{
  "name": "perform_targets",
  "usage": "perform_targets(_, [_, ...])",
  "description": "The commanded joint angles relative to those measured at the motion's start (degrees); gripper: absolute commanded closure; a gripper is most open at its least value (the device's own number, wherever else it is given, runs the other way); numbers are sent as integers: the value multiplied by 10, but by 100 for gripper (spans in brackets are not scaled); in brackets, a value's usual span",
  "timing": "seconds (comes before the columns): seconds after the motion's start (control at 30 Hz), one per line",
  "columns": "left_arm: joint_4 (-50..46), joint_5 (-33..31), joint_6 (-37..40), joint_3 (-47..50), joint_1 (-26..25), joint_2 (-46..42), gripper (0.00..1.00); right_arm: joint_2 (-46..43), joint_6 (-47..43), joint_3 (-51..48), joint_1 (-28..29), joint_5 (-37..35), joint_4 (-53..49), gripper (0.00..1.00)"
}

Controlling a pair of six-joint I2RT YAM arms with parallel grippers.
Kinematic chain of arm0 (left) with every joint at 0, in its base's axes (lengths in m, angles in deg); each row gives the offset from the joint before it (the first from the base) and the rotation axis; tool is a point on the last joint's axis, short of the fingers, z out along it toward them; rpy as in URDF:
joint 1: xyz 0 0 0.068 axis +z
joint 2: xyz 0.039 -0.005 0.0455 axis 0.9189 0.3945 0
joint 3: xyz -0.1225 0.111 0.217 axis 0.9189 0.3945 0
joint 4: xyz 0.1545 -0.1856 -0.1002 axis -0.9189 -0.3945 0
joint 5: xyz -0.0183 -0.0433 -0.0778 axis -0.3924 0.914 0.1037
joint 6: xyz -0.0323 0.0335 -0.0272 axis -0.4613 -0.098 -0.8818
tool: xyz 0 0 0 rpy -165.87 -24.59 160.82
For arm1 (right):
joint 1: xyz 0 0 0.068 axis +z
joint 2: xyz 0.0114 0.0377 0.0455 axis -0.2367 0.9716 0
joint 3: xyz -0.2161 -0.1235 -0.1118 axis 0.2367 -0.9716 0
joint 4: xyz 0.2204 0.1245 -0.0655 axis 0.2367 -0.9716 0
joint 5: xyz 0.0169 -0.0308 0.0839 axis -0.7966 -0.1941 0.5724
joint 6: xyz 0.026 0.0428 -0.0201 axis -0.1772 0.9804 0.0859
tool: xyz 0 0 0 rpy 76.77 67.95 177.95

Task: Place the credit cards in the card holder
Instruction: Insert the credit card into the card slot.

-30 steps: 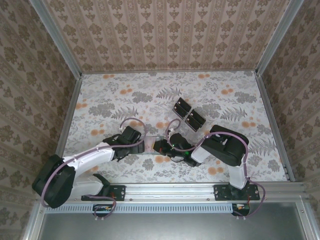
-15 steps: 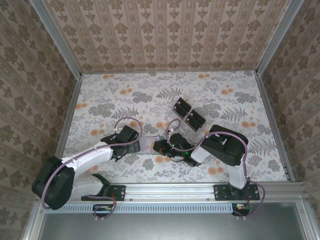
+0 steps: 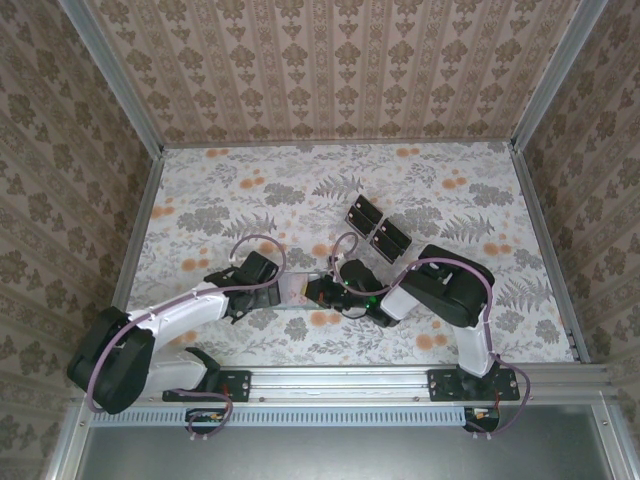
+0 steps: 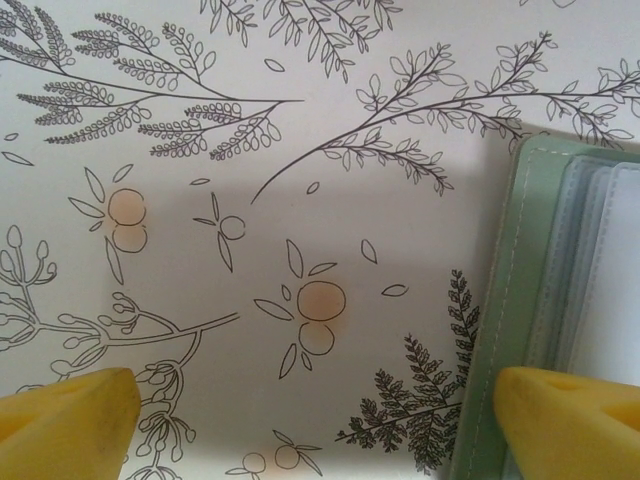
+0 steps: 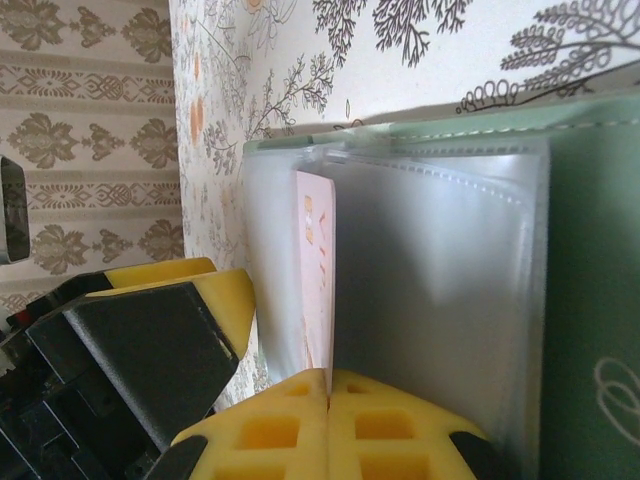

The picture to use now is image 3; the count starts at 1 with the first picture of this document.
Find aluminium frame post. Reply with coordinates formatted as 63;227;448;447
55;0;167;157
509;0;601;151

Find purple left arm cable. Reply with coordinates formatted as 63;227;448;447
85;234;289;444

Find slotted grey cable duct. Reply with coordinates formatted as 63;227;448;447
107;408;471;427

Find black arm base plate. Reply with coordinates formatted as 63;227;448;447
427;367;522;403
162;368;253;404

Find long aluminium mounting rail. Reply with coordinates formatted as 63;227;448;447
149;365;615;405

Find small black connector board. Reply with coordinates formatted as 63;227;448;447
464;405;501;426
187;407;226;426

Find aluminium table edge rail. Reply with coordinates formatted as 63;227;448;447
117;148;166;311
510;144;591;364

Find grey metal sheet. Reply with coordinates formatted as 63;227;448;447
74;404;609;480

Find clear acrylic card stand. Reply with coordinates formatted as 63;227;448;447
342;192;415;265

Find aluminium frame bar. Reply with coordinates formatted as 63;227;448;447
45;412;89;480
592;389;640;480

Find pink credit card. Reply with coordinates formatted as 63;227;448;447
279;278;308;306

